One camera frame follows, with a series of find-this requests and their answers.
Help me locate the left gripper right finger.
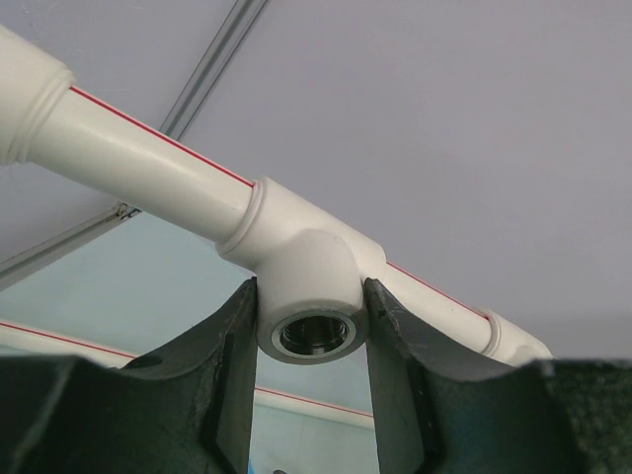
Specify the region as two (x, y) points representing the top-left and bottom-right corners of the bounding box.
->
(363, 278), (631, 473)

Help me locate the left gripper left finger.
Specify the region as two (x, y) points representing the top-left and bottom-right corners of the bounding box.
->
(1, 280), (258, 473)

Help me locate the white PVC pipe frame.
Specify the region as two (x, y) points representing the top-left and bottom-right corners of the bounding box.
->
(0, 24), (557, 431)

